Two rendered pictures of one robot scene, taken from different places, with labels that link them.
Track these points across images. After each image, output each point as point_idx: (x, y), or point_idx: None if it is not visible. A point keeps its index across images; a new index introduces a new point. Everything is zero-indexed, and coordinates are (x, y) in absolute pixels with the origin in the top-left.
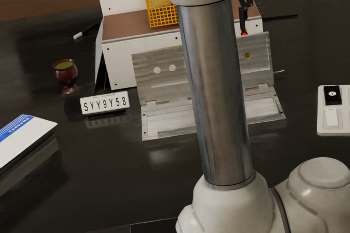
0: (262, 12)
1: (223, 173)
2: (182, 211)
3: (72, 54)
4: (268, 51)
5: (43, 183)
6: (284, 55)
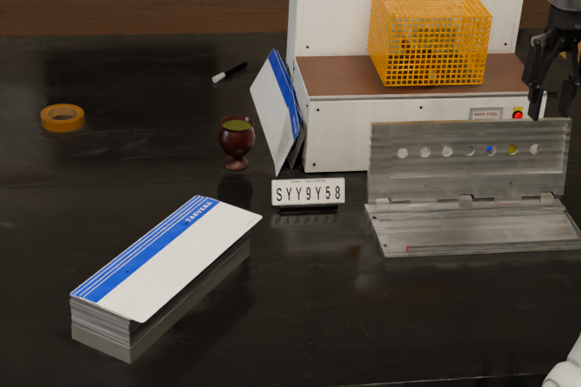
0: None
1: None
2: (558, 370)
3: (217, 106)
4: (565, 146)
5: (242, 306)
6: None
